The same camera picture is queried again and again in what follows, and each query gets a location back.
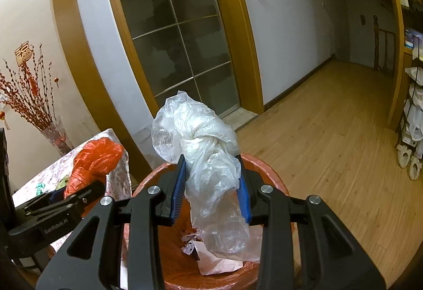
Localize wooden door frame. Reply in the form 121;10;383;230
49;0;265;132

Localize printed paper scrap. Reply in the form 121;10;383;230
180;232;202;256

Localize clear glass vase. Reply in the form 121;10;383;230
41;116;73;156

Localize wooden chair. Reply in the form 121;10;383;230
373;14;397;74

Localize orange plastic waste basket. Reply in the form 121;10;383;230
121;153;301;290

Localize red plastic bag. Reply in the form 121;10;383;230
64;137;125;200

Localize white translucent knotted plastic bag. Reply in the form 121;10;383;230
151;91;265;264

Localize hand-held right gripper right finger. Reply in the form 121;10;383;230
235;154;387;290

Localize black metal rack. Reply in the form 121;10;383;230
395;45;423;158

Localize frosted glass sliding door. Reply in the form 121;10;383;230
109;0;242;119

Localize red blossom branch decoration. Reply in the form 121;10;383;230
0;42;62;132

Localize white slipper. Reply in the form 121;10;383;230
408;156;422;181
396;144;413;168

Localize pale pink paper sheet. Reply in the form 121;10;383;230
195;240;245;277

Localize gold wall ornament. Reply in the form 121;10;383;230
14;42;35;66

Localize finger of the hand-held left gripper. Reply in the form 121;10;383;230
23;189;67;211
25;181;107;222

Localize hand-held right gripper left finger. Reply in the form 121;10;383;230
35;154;189;290

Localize blue box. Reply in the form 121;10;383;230
405;27;423;48

